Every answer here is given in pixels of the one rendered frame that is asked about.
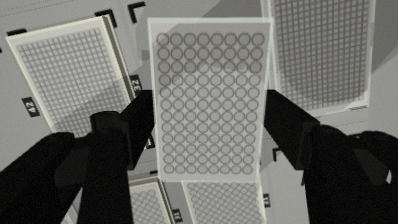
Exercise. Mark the grey flat deck plate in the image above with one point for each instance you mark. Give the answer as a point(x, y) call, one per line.
point(383, 110)

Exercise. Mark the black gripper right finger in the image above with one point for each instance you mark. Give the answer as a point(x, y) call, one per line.
point(338, 190)

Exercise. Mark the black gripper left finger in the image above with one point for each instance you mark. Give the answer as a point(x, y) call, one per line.
point(40, 185)

